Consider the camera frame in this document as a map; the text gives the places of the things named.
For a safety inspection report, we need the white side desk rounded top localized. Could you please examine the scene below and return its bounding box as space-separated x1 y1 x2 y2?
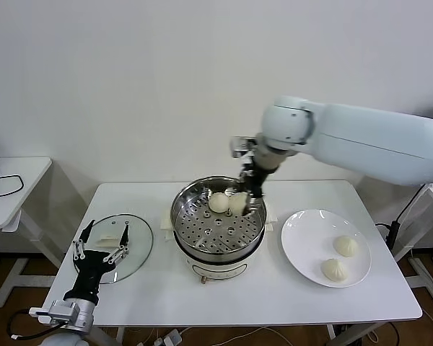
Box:
0 156 73 309

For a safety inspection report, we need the white side desk with label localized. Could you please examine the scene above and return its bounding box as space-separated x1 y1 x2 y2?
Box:
395 183 433 307

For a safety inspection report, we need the black hanging power adapter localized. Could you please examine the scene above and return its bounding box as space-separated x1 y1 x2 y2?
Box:
375 220 401 252

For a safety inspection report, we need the white electric cooker pot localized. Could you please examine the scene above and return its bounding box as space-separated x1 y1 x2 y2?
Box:
159 201 279 286

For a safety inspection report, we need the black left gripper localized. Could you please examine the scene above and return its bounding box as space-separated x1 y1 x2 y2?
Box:
63 219 131 302

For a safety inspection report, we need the white steamed baozi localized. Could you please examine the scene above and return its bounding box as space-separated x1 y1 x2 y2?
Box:
333 234 360 257
320 258 349 283
229 192 253 216
208 192 231 213

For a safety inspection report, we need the round white plate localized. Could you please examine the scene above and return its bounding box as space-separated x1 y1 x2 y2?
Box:
280 208 372 288

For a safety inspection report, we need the white laptop cable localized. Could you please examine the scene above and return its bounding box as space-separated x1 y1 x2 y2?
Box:
396 185 429 224

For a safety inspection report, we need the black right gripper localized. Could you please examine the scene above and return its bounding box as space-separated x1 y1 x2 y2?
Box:
237 161 272 217

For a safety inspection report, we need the round glass lid white handle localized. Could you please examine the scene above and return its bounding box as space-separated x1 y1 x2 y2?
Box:
78 213 154 285

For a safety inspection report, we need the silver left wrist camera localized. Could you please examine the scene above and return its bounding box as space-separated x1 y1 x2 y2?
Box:
48 301 79 324

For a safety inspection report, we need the perforated steel steamer basket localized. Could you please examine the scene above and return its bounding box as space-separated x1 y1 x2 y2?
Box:
170 175 268 261

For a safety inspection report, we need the black looped cable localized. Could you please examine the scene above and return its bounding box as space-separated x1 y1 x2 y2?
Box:
0 174 25 198

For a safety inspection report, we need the white floor power strip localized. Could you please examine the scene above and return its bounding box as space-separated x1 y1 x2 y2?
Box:
154 329 183 346

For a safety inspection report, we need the black cable white plug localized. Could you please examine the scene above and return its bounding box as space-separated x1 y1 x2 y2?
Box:
7 306 64 340

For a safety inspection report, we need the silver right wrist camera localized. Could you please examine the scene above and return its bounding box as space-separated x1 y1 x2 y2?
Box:
230 136 258 159

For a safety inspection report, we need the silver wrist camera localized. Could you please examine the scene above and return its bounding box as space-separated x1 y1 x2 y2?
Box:
48 301 79 324
230 136 258 159

